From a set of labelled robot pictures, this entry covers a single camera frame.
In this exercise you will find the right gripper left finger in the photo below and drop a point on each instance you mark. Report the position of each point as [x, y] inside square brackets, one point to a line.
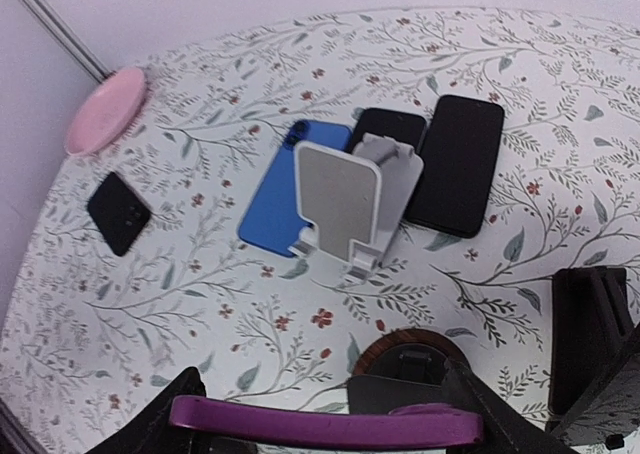
[150, 432]

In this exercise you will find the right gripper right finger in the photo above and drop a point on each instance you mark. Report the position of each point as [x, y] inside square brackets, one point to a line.
[505, 430]

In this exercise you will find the pink phone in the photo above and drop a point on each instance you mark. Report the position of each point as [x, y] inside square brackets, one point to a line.
[427, 426]

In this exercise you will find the blue phone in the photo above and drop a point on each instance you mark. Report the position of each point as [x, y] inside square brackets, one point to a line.
[271, 221]

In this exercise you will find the white grey phone stand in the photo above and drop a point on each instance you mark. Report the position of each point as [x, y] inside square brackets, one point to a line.
[353, 202]

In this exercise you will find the black phone teal edge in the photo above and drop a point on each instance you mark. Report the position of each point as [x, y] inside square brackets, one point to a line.
[401, 126]

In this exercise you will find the black upright phone stand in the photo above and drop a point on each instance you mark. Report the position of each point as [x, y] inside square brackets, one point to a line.
[403, 368]

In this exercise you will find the pink plate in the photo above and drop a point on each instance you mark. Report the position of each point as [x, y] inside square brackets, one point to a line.
[107, 112]

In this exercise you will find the left aluminium frame post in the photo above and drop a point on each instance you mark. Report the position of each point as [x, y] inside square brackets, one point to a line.
[62, 33]

